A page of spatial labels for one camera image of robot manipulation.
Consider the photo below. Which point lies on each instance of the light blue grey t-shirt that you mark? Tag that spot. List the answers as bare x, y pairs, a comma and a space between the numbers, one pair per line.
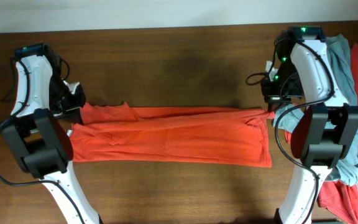
339, 56

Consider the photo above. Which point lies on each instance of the orange printed t-shirt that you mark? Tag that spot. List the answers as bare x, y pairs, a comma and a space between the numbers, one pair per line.
211, 135

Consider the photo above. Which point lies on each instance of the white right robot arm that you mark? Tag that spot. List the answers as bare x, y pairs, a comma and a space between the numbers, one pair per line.
327, 128

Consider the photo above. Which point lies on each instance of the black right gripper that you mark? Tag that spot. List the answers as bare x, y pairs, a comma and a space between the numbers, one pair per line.
275, 99

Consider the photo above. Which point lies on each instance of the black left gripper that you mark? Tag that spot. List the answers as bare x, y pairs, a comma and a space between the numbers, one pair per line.
72, 114

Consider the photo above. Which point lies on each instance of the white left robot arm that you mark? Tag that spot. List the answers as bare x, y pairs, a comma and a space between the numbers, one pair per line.
33, 134

